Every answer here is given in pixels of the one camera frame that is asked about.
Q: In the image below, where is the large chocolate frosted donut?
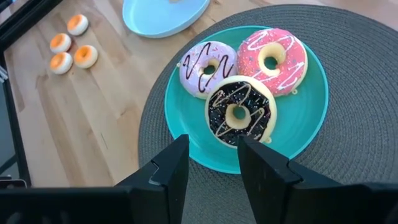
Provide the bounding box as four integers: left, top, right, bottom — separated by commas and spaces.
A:
204, 75, 278, 149

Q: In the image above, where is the teal plate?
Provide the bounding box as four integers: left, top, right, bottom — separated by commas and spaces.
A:
164, 25, 330, 175

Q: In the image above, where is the small white frosted donut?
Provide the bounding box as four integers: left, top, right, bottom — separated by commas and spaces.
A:
67, 14, 90, 37

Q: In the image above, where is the large lilac frosted donut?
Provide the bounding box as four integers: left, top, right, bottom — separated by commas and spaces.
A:
178, 40, 239, 100

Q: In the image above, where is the small yellow frosted donut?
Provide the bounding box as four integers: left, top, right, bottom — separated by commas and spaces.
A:
73, 45, 99, 70

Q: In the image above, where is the light blue plate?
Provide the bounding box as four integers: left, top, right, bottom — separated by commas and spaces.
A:
121, 0, 211, 39

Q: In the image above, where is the small red frosted donut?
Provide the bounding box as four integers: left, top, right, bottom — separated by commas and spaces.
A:
49, 32, 73, 55

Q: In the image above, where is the large pink frosted donut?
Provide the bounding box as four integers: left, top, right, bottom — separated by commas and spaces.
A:
236, 27, 308, 98

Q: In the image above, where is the round grey woven placemat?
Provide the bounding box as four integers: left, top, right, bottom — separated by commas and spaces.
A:
137, 3, 398, 224

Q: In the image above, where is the black aluminium table frame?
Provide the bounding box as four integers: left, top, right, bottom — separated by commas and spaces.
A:
0, 0, 63, 187

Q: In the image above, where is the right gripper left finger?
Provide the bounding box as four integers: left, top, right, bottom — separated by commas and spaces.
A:
115, 134, 190, 224

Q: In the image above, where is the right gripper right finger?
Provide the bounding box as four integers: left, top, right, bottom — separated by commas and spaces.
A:
237, 136, 371, 224

